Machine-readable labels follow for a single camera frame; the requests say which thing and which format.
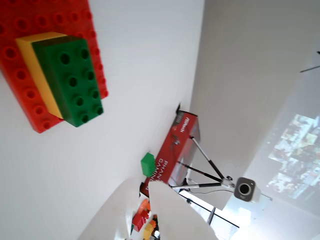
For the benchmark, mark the yellow lego brick brick-wall print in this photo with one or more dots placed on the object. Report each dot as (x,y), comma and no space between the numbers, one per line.
(35,70)

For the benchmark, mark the large green lego brick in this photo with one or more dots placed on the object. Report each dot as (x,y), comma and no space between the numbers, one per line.
(65,82)

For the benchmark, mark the red cardboard box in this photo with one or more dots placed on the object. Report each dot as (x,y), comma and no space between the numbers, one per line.
(172,150)

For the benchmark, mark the red lego baseplate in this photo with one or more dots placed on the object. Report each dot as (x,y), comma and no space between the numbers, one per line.
(15,72)

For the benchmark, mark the white black camera tripod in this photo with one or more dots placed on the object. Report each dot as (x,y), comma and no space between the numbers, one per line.
(207,162)

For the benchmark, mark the orange lego piece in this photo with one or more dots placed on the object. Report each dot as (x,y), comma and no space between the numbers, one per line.
(145,205)

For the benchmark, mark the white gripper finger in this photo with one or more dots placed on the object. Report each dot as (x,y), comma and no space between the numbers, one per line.
(117,202)
(175,217)

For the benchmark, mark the grey white webcam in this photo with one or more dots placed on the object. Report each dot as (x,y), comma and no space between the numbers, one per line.
(246,190)

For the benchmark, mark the small green lego brick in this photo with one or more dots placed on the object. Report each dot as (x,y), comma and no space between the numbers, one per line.
(148,163)

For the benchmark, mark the small yellow lego piece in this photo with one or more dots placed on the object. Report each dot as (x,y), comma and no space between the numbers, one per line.
(148,230)

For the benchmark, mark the small red lego brick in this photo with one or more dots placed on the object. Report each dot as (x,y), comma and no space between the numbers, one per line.
(138,221)

